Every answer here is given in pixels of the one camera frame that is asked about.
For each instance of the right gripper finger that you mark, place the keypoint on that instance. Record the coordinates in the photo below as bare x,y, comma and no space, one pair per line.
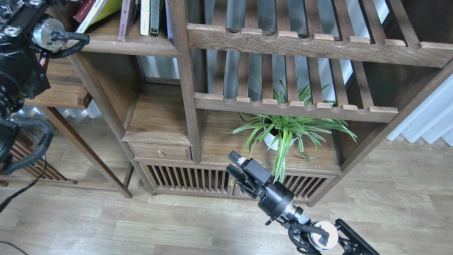
236,158
236,173

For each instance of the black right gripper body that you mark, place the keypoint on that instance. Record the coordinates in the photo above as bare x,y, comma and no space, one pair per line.
275,199

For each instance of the maroon book white characters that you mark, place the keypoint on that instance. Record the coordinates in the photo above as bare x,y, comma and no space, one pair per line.
127,17

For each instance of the yellow green book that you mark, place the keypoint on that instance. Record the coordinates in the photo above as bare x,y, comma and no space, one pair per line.
100,10

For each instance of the red book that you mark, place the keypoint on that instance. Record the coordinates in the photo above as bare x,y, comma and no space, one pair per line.
83,10

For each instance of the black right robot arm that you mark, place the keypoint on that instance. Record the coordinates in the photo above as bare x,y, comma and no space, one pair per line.
315,237

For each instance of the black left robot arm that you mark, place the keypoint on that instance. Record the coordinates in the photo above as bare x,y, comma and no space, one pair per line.
29,39

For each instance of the white plant pot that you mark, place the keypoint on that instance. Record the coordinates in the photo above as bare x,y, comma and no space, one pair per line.
272,140

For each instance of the spider plant green leaves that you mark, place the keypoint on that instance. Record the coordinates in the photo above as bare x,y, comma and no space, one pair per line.
309,127

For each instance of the dark wooden bookshelf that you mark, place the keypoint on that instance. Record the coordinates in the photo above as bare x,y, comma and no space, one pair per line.
171,103

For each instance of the pale upright book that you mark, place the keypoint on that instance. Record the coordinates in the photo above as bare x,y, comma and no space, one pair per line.
168,21

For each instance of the white upright book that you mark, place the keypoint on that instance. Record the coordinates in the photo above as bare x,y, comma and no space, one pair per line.
144,17

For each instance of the white curtain right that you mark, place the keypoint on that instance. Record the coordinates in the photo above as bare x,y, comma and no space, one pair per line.
432,120

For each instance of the wooden side table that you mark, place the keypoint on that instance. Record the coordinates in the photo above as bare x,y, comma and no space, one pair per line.
68,92

